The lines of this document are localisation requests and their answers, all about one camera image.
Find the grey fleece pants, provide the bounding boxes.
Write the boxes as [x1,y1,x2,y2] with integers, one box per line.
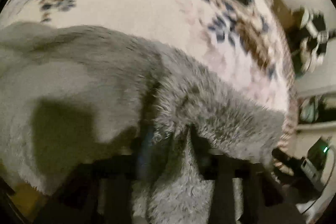
[1,22,284,223]

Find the brown checkered blanket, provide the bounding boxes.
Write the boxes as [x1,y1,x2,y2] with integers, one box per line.
[270,29,300,183]

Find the white wardrobe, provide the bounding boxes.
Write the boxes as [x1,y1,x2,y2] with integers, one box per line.
[295,39,335,138]

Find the floral bed sheet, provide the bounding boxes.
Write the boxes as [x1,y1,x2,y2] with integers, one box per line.
[1,0,295,112]

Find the chair with clothes pile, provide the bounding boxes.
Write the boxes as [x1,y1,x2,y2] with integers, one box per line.
[286,7,335,78]

